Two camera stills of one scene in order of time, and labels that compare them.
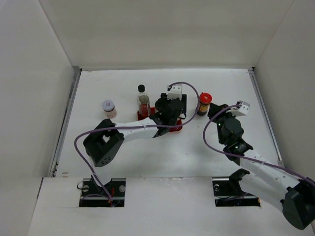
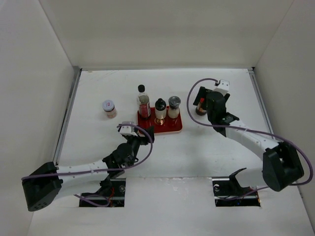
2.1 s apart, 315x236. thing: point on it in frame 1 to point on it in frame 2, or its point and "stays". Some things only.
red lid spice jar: (205, 99) stays
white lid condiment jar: (108, 106) stays
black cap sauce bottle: (143, 104) stays
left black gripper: (165, 100) to (142, 141)
